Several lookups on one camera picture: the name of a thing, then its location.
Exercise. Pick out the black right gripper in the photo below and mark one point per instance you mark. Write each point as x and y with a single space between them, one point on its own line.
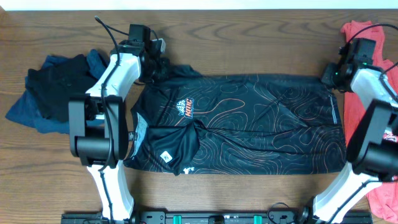
326 78

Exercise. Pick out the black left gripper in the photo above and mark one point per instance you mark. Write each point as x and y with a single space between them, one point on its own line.
165 63

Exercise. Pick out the black orange-patterned t-shirt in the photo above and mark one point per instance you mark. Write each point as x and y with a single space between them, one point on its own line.
256 124

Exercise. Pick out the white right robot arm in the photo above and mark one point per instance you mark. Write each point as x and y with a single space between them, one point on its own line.
371 159

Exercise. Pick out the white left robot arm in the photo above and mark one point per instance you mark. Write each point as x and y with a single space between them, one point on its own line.
99 136

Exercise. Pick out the black folded polo shirt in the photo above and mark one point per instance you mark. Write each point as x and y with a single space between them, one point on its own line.
52 87

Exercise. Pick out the navy blue folded shirt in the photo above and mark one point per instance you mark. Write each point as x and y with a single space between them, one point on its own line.
26 112

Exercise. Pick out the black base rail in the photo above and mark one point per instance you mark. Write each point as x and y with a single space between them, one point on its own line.
274 215

